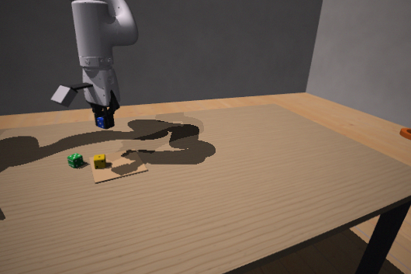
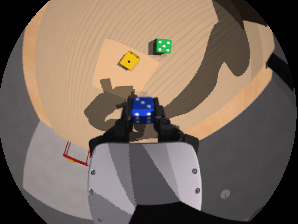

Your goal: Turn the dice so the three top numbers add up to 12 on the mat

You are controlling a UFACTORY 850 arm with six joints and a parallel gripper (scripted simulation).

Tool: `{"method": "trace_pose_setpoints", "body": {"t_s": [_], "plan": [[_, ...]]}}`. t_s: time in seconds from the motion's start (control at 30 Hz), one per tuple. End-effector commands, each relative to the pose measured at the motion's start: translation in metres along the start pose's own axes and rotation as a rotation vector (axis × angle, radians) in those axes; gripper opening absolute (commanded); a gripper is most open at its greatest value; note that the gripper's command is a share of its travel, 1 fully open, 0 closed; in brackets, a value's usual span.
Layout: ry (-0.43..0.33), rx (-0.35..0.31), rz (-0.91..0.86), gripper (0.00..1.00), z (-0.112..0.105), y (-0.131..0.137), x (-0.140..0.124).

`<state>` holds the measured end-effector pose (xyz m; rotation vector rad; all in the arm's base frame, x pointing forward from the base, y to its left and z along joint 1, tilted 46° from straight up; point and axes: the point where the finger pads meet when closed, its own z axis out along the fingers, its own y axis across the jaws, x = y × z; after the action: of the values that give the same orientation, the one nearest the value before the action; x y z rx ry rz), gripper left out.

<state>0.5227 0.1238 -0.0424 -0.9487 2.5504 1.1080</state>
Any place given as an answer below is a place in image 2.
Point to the peach square mat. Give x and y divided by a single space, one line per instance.
114 78

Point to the blue die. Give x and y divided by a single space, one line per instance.
142 110

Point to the yellow die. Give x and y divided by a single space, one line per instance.
130 60

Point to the green die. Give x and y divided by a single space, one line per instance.
163 45

